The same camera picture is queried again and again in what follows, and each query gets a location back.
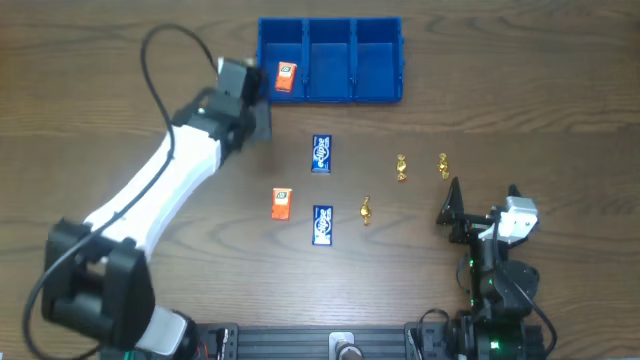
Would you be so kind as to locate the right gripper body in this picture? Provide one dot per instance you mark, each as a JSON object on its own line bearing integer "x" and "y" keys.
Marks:
{"x": 467, "y": 227}

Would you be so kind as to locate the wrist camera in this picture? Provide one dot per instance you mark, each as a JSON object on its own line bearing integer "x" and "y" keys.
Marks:
{"x": 231, "y": 75}
{"x": 515, "y": 217}

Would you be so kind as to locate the blue tray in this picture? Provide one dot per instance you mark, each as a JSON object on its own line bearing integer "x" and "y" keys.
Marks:
{"x": 327, "y": 70}

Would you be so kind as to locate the blue candy pack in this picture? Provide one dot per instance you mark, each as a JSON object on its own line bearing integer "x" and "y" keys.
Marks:
{"x": 321, "y": 154}
{"x": 322, "y": 225}

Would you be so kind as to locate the orange candy box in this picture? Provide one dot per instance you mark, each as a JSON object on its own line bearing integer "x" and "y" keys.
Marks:
{"x": 281, "y": 205}
{"x": 285, "y": 77}

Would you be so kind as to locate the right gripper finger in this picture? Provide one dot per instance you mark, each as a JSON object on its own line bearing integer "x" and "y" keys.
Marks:
{"x": 515, "y": 191}
{"x": 452, "y": 205}

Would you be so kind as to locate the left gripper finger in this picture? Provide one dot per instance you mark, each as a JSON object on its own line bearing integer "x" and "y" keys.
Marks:
{"x": 263, "y": 122}

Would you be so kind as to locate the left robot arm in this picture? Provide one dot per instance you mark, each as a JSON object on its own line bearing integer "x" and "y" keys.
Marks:
{"x": 165, "y": 190}

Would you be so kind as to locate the gold candy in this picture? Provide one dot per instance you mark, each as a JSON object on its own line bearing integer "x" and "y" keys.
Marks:
{"x": 401, "y": 168}
{"x": 443, "y": 166}
{"x": 365, "y": 211}

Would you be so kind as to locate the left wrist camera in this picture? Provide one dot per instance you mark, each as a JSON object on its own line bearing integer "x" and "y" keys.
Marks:
{"x": 231, "y": 75}

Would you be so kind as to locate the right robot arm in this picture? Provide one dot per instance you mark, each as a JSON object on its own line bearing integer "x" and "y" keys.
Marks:
{"x": 495, "y": 295}

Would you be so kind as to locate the mounting rail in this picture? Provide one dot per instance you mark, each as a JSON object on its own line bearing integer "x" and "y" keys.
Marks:
{"x": 290, "y": 345}

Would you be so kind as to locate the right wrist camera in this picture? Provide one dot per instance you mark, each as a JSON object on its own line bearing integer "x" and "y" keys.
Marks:
{"x": 515, "y": 217}

